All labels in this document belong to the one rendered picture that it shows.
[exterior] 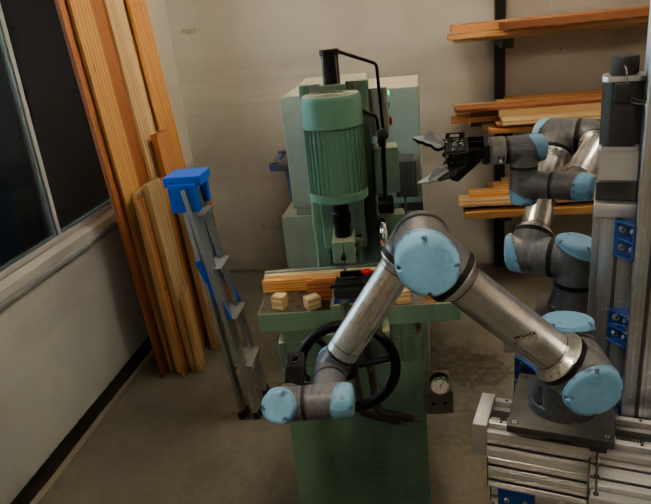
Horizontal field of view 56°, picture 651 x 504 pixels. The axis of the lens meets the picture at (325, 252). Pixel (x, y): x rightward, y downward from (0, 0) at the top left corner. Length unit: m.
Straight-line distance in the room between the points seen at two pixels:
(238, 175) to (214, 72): 0.71
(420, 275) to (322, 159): 0.73
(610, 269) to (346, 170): 0.74
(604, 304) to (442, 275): 0.60
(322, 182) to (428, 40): 2.40
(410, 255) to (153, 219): 2.16
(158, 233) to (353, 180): 1.56
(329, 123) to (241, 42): 2.55
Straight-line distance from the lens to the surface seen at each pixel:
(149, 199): 3.12
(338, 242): 1.88
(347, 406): 1.33
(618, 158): 1.55
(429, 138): 1.78
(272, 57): 4.20
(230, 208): 4.49
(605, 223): 1.57
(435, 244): 1.12
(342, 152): 1.76
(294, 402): 1.32
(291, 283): 1.98
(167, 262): 3.21
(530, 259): 1.91
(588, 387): 1.31
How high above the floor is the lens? 1.71
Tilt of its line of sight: 21 degrees down
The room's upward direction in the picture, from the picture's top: 6 degrees counter-clockwise
